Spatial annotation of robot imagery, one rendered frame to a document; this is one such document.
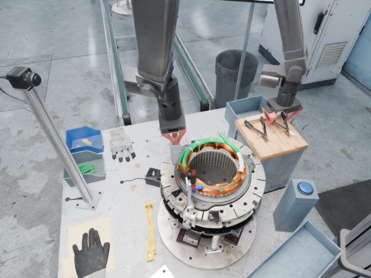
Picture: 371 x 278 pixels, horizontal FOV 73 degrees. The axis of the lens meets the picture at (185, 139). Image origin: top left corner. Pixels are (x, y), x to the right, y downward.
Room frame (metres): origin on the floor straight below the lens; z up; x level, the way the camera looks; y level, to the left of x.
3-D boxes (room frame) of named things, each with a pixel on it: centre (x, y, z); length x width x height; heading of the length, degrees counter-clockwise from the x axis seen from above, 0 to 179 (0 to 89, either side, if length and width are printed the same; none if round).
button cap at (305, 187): (0.43, -0.38, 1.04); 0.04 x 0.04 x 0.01
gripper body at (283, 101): (0.70, -0.34, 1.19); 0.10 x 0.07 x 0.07; 108
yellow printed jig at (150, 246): (0.40, 0.14, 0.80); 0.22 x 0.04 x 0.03; 9
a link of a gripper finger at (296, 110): (0.70, -0.37, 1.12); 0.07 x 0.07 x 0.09; 18
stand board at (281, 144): (0.66, -0.32, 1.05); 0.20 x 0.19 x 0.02; 18
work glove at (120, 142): (0.85, 0.32, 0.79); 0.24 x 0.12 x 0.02; 16
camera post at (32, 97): (0.54, 0.41, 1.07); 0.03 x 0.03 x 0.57; 81
